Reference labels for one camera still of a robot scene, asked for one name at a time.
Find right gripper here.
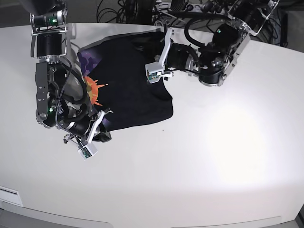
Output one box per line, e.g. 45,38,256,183
63,109,112,145

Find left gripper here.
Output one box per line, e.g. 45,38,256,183
154,28,199,77

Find black T-shirt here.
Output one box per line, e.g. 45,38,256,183
77,31,173,132

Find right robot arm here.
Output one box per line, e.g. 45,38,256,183
20,0,111,146

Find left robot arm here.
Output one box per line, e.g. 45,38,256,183
145,0,279,86

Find white power strip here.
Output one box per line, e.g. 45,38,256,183
185,2,225,14

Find white label plate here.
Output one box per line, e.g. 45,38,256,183
0,186,23,207

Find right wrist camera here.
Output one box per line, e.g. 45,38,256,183
78,143,98,160

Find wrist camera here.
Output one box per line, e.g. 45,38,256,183
145,62,164,84
78,143,98,160

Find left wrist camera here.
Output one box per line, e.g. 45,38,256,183
145,62,164,84

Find black pedestal column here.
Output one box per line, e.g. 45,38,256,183
126,0,156,25

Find black cable bundle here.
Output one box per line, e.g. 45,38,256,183
256,9,289,48

